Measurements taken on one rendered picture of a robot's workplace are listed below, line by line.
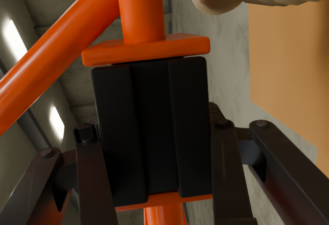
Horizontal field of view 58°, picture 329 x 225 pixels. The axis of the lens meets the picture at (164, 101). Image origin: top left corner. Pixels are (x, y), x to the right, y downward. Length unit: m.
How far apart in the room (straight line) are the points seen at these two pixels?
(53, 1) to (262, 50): 10.62
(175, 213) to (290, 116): 0.16
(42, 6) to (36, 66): 10.87
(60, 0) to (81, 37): 10.66
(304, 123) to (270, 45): 0.09
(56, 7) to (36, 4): 0.62
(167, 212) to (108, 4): 0.12
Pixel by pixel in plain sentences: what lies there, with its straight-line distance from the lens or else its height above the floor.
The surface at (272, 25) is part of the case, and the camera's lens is 0.32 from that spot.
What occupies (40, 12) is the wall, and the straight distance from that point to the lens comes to 11.18.
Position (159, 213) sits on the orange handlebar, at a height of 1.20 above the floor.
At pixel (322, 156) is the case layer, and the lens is 1.35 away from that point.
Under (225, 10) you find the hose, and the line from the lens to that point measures 0.22.
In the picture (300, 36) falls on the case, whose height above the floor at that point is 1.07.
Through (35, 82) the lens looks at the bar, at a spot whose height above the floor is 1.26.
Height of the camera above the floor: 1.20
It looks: 3 degrees down
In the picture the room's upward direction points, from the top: 97 degrees counter-clockwise
